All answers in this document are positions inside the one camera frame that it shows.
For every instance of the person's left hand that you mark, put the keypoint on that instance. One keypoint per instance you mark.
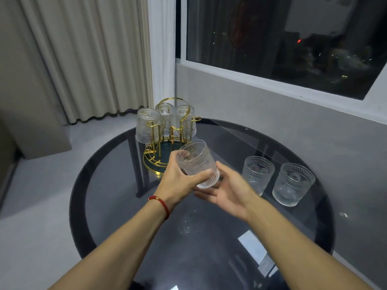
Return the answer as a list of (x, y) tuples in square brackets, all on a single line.
[(173, 184)]

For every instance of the person's right hand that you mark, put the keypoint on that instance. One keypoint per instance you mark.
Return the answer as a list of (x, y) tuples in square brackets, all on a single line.
[(235, 196)]

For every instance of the clear embossed glass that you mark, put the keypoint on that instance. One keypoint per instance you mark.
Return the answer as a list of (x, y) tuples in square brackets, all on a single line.
[(186, 122), (257, 175), (196, 160), (292, 185), (167, 119), (148, 126)]

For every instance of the person's right forearm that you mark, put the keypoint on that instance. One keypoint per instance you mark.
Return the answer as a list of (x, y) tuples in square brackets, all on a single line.
[(302, 256)]

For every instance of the person's left forearm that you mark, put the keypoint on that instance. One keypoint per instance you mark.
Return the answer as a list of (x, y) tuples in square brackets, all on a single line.
[(115, 256)]

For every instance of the round dark glass table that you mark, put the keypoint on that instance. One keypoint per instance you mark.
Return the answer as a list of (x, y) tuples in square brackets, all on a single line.
[(115, 193)]

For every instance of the white sheer curtain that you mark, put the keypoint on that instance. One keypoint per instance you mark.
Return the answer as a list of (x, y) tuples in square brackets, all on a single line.
[(161, 51)]

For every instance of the beige pleated curtain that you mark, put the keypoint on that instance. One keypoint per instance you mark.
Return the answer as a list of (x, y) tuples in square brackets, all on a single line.
[(90, 57)]

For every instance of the white framed window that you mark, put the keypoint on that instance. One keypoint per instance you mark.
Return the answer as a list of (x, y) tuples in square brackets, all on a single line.
[(257, 33)]

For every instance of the brown sofa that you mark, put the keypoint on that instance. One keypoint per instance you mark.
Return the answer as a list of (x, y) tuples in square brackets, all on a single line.
[(6, 154)]

